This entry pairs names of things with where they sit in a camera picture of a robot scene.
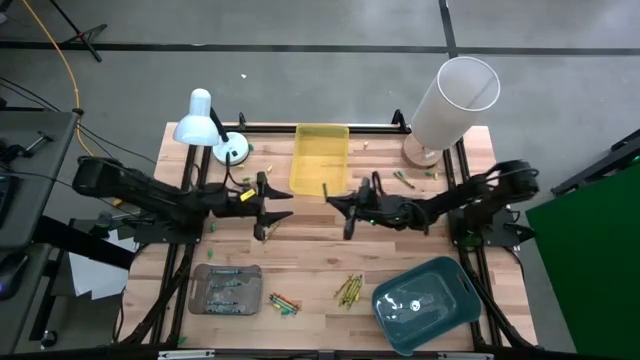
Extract black metal stand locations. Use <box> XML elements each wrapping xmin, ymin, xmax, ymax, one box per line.
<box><xmin>549</xmin><ymin>127</ymin><xmax>640</xmax><ymax>199</ymax></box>

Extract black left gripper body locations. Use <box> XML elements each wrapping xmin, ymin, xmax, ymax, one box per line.
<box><xmin>209</xmin><ymin>171</ymin><xmax>269</xmax><ymax>242</ymax></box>

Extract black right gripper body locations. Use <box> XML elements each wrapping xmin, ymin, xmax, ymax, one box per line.
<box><xmin>344</xmin><ymin>172</ymin><xmax>430</xmax><ymax>241</ymax></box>

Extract white paper sheet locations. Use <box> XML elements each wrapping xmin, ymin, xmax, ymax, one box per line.
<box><xmin>67</xmin><ymin>228</ymin><xmax>137</xmax><ymax>302</ymax></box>

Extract yellow translucent plastic bin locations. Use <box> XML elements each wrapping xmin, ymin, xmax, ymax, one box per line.
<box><xmin>288</xmin><ymin>123</ymin><xmax>351</xmax><ymax>198</ymax></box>

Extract white gooseneck desk lamp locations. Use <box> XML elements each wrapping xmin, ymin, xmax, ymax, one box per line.
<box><xmin>172</xmin><ymin>87</ymin><xmax>251</xmax><ymax>167</ymax></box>

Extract black computer mouse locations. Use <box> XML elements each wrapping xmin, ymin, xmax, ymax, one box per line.
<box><xmin>0</xmin><ymin>251</ymin><xmax>32</xmax><ymax>302</ymax></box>

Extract yellow cable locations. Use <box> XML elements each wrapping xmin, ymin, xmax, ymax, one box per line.
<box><xmin>19</xmin><ymin>0</ymin><xmax>94</xmax><ymax>156</ymax></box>

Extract grey side desk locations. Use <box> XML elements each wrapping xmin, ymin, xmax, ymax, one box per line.
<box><xmin>0</xmin><ymin>109</ymin><xmax>81</xmax><ymax>251</ymax></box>

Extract teal plastic bin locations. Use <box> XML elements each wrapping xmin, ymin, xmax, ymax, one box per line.
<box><xmin>370</xmin><ymin>255</ymin><xmax>482</xmax><ymax>357</ymax></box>

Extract black tripod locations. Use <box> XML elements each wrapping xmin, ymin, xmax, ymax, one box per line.
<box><xmin>47</xmin><ymin>0</ymin><xmax>109</xmax><ymax>64</ymax></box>

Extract black table frame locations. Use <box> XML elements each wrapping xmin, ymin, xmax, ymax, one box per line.
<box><xmin>113</xmin><ymin>108</ymin><xmax>539</xmax><ymax>351</ymax></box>

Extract grey translucent plastic tray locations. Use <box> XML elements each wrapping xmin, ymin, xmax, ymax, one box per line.
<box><xmin>187</xmin><ymin>263</ymin><xmax>264</xmax><ymax>317</ymax></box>

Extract white shade wooden base lamp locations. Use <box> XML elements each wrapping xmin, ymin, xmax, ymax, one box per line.
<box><xmin>400</xmin><ymin>55</ymin><xmax>502</xmax><ymax>170</ymax></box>

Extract green board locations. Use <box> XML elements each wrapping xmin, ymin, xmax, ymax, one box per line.
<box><xmin>524</xmin><ymin>162</ymin><xmax>640</xmax><ymax>357</ymax></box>

